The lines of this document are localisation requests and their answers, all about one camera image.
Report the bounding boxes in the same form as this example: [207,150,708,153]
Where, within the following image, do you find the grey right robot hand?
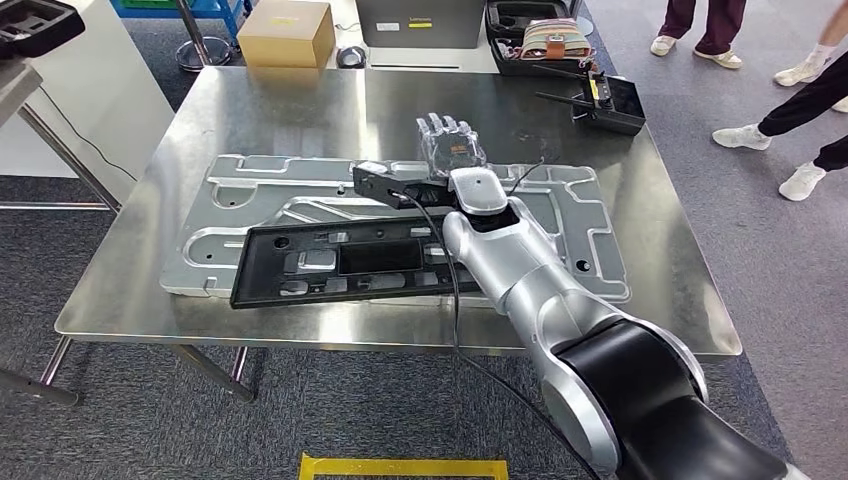
[415,112,488,180]

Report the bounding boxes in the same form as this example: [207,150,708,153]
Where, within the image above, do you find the black plastic plate frame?
[229,215,488,311]

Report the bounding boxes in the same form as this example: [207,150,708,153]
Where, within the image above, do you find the steel workbench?
[39,64,743,405]

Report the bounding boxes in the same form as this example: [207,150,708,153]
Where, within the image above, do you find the grey laptop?
[355,0,501,74]

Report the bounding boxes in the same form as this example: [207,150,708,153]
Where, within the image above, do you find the black equipment case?
[484,0,598,77]

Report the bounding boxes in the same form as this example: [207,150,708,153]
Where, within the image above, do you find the striped fabric pouch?
[519,18,594,62]

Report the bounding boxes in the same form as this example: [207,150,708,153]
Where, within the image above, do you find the white desk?
[327,0,372,71]

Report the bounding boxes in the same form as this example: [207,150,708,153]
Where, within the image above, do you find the black remote controller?
[533,64,647,137]

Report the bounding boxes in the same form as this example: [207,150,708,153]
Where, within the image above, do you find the brown cardboard box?
[237,0,337,71]

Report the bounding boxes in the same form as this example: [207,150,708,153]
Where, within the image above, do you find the pale moulded panel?
[158,153,632,305]

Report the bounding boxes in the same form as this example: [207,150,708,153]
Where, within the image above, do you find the blue metal cart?
[109,0,254,41]

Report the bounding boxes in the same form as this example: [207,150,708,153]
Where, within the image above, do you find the person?
[650,0,748,71]
[773,0,848,114]
[712,51,848,203]

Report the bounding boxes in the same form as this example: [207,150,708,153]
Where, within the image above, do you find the yellow floor tape square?
[298,452,510,480]

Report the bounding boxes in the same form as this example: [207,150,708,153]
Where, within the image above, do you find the white cabinet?
[0,0,177,203]

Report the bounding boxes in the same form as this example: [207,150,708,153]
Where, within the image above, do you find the black foam tray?
[0,0,87,60]

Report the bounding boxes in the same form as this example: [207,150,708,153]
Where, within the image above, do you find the steel table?
[0,59,124,407]

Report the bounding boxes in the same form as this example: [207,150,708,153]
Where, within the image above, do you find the thin black wire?
[506,157,548,198]

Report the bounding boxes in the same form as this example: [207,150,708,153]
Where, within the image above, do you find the black cable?
[394,190,604,480]

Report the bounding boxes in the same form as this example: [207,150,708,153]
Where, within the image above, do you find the steel stanchion post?
[569,0,596,38]
[173,0,233,73]

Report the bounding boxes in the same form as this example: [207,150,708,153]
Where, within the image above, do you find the black power cord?
[38,84,138,184]

